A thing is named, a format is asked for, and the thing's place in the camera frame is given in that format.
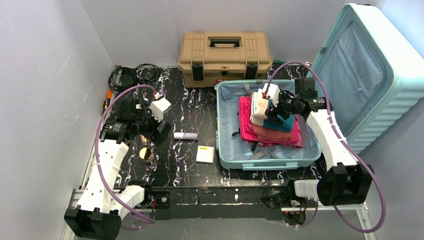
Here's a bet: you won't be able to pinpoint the white lavender tube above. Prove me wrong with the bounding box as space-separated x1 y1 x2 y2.
173 132 198 141

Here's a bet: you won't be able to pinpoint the clear gold perfume bottle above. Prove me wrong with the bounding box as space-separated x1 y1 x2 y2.
140 134 151 148

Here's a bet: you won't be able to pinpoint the teal and beige towel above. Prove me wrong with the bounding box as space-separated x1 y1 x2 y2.
250 88 295 132

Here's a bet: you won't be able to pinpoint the rust red cloth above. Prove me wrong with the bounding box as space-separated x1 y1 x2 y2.
252 124 292 142

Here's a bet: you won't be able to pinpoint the pink camouflage pants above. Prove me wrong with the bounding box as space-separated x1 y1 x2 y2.
231 111 303 149

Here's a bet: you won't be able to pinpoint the white square packet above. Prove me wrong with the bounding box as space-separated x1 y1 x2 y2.
195 145 215 164

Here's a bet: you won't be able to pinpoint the magenta shorts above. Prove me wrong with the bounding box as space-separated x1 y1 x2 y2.
238 96 304 149

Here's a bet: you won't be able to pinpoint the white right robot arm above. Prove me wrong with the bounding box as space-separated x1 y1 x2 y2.
263 77 373 206

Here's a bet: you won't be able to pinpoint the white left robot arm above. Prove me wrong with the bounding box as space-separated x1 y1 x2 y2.
64 97 171 240

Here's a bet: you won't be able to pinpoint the gold round compact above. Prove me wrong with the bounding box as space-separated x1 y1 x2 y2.
139 147 155 163

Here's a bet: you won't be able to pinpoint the tan plastic toolbox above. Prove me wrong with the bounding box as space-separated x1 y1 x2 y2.
178 31 273 88

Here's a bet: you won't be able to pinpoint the light blue open suitcase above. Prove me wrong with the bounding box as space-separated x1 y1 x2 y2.
215 3 424 171

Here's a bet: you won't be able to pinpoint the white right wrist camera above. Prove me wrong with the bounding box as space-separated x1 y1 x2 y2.
262 83 281 107

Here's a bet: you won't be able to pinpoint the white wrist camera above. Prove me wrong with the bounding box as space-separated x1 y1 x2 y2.
149 92 171 122
262 83 281 107

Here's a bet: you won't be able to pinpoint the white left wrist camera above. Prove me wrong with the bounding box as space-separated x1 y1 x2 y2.
149 92 171 122

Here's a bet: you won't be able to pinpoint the orange handled screwdriver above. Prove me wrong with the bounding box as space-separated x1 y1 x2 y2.
102 90 114 114

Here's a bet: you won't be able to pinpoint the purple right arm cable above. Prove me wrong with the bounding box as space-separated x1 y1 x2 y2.
266 60 387 234

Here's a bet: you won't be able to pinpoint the green handled screwdriver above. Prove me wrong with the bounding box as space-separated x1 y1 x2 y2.
272 60 284 66

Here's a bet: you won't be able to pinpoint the black coiled cable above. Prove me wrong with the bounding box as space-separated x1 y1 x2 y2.
108 63 162 92

